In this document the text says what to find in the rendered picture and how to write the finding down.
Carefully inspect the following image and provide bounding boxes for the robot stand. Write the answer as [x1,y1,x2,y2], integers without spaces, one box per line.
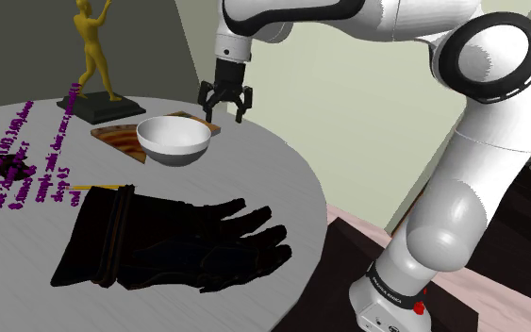
[272,216,480,332]

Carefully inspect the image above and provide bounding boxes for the white bowl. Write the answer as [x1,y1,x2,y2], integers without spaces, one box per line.
[136,115,212,168]

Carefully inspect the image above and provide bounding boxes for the yellow pencil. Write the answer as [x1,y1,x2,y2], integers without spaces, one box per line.
[68,184,126,191]

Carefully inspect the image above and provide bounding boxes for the gold figure on black base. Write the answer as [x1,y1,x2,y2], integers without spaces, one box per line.
[56,0,147,125]

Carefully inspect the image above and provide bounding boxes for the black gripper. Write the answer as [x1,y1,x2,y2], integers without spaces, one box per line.
[197,58,254,125]

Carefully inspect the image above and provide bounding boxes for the black glove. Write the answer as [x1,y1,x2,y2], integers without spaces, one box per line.
[50,184,292,294]

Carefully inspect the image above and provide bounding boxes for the brown wooden board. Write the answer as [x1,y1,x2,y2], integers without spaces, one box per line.
[91,110,223,165]

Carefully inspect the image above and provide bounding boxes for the grey round table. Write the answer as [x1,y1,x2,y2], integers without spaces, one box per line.
[0,95,329,332]

